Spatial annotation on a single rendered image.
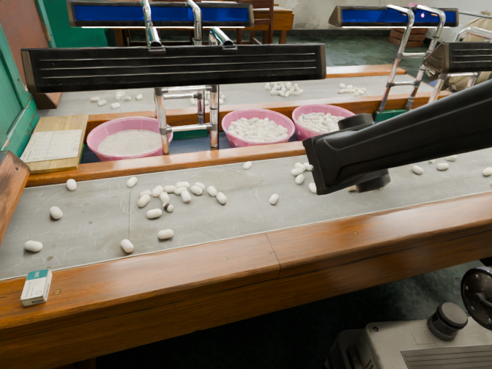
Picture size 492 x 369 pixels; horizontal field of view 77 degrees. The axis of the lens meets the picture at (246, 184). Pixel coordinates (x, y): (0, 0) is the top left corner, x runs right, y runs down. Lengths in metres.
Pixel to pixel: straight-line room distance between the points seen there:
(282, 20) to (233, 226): 3.09
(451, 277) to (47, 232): 1.78
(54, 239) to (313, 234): 0.58
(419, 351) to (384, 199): 0.40
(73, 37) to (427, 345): 3.35
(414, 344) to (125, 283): 0.75
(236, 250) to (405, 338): 0.55
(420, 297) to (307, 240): 1.12
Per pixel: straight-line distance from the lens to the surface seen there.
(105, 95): 1.50
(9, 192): 0.86
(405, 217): 0.88
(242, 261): 0.67
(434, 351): 1.04
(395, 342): 1.01
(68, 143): 1.09
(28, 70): 0.72
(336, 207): 0.87
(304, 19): 6.37
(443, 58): 1.03
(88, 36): 3.46
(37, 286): 0.69
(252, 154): 0.98
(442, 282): 1.91
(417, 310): 1.74
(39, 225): 0.87
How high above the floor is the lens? 1.29
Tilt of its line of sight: 38 degrees down
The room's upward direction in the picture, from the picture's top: 4 degrees clockwise
